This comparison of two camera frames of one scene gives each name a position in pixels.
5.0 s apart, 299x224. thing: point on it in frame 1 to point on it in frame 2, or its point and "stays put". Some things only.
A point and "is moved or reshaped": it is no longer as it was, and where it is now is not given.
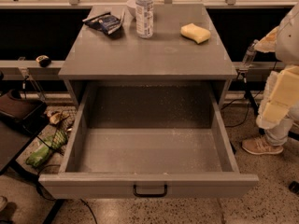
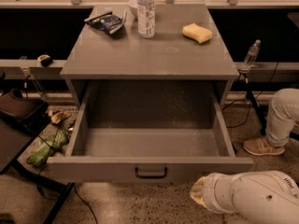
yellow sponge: x=195 y=33 stays put
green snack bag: x=55 y=140 stays put
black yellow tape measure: x=44 y=61 stays put
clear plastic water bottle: x=145 y=13 stays put
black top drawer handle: x=149 y=195 to x=137 y=175
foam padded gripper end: x=288 y=42 to x=212 y=190
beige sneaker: x=261 y=146 stays put
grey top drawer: x=125 y=134 is moved or reshaped
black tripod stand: x=248 y=94 stays put
